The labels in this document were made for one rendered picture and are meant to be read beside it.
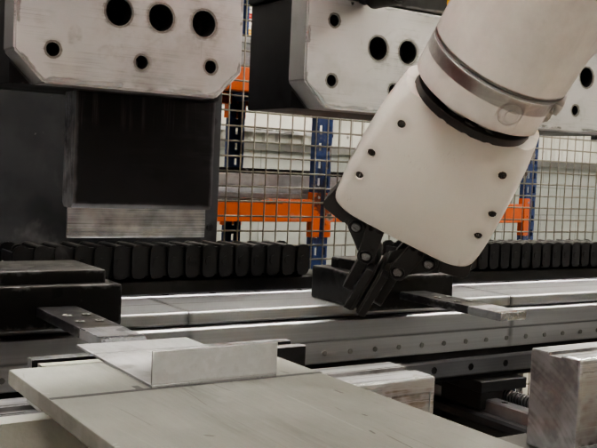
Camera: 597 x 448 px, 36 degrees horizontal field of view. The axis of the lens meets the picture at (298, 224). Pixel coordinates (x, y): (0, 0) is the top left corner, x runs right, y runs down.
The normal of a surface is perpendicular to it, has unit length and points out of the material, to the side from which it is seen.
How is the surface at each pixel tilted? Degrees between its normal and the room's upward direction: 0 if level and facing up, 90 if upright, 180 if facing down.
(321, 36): 90
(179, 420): 0
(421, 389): 90
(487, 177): 121
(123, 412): 0
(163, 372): 90
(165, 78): 90
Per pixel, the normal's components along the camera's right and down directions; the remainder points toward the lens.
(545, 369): -0.84, 0.00
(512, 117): 0.09, 0.64
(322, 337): 0.54, 0.07
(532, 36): -0.18, 0.55
